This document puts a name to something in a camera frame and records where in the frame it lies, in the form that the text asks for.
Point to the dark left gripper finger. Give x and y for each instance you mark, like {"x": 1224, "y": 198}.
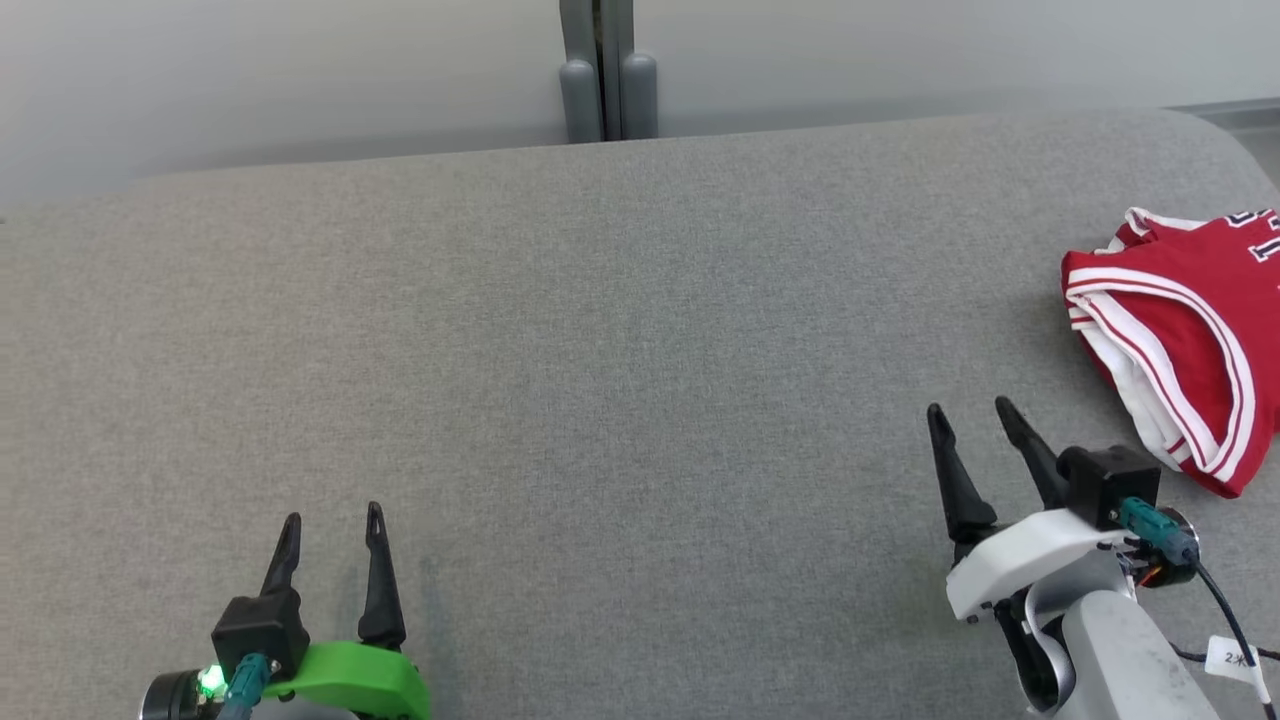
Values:
{"x": 285, "y": 560}
{"x": 380, "y": 590}

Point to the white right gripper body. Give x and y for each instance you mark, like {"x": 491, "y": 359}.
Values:
{"x": 1020, "y": 560}

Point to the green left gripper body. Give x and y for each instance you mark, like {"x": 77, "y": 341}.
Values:
{"x": 370, "y": 680}

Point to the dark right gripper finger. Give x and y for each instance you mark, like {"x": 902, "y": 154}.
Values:
{"x": 962, "y": 495}
{"x": 1040, "y": 460}

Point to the red white sleeved shirt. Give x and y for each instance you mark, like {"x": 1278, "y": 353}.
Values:
{"x": 1190, "y": 340}

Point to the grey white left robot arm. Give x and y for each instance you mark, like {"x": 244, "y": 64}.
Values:
{"x": 300, "y": 712}

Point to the grey metal ledge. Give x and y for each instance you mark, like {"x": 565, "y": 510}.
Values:
{"x": 1235, "y": 112}

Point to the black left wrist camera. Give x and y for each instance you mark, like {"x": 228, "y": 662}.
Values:
{"x": 260, "y": 630}

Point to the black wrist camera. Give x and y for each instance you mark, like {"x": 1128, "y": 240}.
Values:
{"x": 260, "y": 630}
{"x": 1110, "y": 485}

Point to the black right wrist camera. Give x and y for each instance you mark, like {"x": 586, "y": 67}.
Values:
{"x": 1110, "y": 485}

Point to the grey cylindrical post cap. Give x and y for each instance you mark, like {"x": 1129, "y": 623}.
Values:
{"x": 580, "y": 105}
{"x": 640, "y": 100}

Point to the grey partition frame post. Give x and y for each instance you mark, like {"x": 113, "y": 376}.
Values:
{"x": 605, "y": 40}

